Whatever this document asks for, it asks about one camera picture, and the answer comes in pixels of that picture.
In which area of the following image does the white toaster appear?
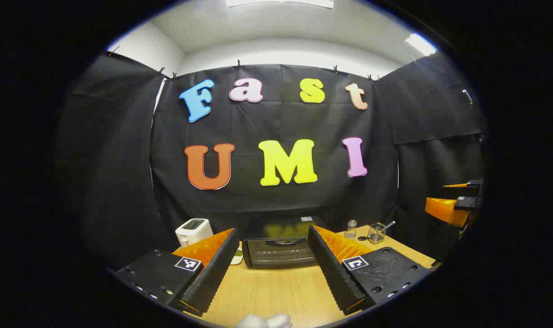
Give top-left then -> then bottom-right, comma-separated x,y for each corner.
175,218 -> 214,248

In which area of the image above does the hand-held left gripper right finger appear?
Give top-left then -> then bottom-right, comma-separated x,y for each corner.
307,225 -> 434,316

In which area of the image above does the black backdrop cloth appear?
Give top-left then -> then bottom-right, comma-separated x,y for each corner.
56,50 -> 486,269

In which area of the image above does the ceiling light panel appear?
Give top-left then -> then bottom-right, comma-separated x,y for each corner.
405,33 -> 437,56
225,0 -> 335,9

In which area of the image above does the metal wire holder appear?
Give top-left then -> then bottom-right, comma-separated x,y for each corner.
367,222 -> 386,244

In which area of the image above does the black electric oven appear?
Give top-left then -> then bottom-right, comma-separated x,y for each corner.
241,216 -> 328,268

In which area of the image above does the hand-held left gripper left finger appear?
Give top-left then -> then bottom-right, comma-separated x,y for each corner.
115,228 -> 240,316

